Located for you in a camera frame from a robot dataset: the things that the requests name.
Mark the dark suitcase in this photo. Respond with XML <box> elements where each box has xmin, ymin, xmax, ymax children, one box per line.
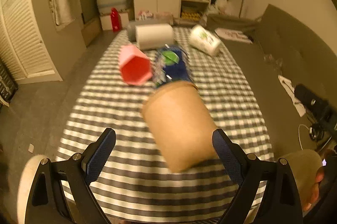
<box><xmin>0</xmin><ymin>61</ymin><xmax>18</xmax><ymax>107</ymax></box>

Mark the red thermos bottle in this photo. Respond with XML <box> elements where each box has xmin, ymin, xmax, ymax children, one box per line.
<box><xmin>110</xmin><ymin>8</ymin><xmax>122</xmax><ymax>32</ymax></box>

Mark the grey sofa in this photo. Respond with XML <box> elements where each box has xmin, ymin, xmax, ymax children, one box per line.
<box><xmin>206</xmin><ymin>5</ymin><xmax>336</xmax><ymax>157</ymax></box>

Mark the white cable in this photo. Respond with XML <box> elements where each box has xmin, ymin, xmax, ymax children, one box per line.
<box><xmin>297</xmin><ymin>123</ymin><xmax>311</xmax><ymax>151</ymax></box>

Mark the printed paper booklet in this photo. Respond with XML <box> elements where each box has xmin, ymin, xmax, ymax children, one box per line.
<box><xmin>215</xmin><ymin>27</ymin><xmax>252</xmax><ymax>44</ymax></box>

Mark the white cylindrical cup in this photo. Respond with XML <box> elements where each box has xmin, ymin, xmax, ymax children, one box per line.
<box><xmin>135</xmin><ymin>23</ymin><xmax>174</xmax><ymax>51</ymax></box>

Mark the person's hand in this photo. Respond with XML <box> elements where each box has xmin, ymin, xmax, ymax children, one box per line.
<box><xmin>302</xmin><ymin>166</ymin><xmax>325</xmax><ymax>211</ymax></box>

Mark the pink hexagonal cup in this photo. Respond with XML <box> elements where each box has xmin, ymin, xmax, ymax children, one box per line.
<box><xmin>118</xmin><ymin>45</ymin><xmax>152</xmax><ymax>86</ymax></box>

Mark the brown kraft paper cup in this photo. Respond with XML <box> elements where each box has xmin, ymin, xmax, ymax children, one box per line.
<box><xmin>142</xmin><ymin>81</ymin><xmax>217</xmax><ymax>173</ymax></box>

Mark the grey cylindrical cup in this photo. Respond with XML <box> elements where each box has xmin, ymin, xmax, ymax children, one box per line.
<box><xmin>126</xmin><ymin>21</ymin><xmax>140</xmax><ymax>42</ymax></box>

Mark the grey white checkered tablecloth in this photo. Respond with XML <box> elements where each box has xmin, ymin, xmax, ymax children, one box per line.
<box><xmin>56</xmin><ymin>27</ymin><xmax>274</xmax><ymax>223</ymax></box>

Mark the white floral paper cup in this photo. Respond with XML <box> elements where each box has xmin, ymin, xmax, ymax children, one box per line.
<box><xmin>189</xmin><ymin>25</ymin><xmax>222</xmax><ymax>57</ymax></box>

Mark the white louvered closet door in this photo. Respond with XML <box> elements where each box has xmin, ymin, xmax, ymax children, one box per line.
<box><xmin>1</xmin><ymin>0</ymin><xmax>62</xmax><ymax>84</ymax></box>

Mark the blue labelled plastic bottle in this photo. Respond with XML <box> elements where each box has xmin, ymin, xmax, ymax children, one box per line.
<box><xmin>152</xmin><ymin>45</ymin><xmax>193</xmax><ymax>89</ymax></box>

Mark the white storage box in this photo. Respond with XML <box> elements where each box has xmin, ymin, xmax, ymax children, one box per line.
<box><xmin>99</xmin><ymin>12</ymin><xmax>130</xmax><ymax>32</ymax></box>

